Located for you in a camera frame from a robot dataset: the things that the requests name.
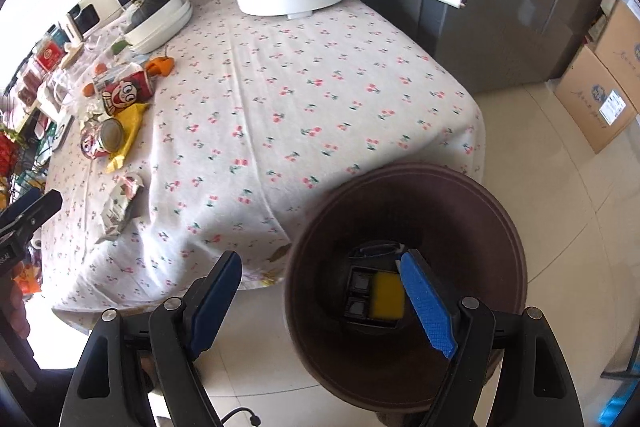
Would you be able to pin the dark green squash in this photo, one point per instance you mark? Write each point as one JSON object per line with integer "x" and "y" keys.
{"x": 146, "y": 9}

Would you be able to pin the person's left hand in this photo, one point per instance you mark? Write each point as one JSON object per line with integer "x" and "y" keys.
{"x": 13, "y": 306}

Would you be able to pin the cherry print tablecloth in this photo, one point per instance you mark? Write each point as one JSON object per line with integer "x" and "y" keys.
{"x": 261, "y": 118}

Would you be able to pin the orange bell pepper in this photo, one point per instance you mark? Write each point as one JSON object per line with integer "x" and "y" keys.
{"x": 159, "y": 66}

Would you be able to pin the crumpled white red wrapper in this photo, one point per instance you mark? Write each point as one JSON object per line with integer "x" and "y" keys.
{"x": 116, "y": 211}

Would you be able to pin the red tin can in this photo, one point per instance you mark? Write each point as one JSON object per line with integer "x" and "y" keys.
{"x": 101, "y": 138}

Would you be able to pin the cardboard box with label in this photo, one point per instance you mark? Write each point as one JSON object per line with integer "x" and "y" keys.
{"x": 600, "y": 87}

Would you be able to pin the brown round trash bin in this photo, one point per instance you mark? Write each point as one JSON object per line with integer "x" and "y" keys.
{"x": 350, "y": 319}

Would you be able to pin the yellow snack wrapper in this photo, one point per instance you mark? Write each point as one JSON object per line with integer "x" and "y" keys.
{"x": 131, "y": 119}

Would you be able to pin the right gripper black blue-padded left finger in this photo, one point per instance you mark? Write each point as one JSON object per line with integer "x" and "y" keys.
{"x": 107, "y": 387}

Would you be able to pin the stack of white bowls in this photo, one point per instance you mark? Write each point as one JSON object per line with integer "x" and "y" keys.
{"x": 160, "y": 27}

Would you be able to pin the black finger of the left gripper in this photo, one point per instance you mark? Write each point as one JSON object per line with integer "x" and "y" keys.
{"x": 19, "y": 222}

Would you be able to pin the yellow item in bin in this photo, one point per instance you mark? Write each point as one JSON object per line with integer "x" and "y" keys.
{"x": 388, "y": 297}

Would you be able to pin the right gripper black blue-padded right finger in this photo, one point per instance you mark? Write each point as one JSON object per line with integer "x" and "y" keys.
{"x": 534, "y": 388}

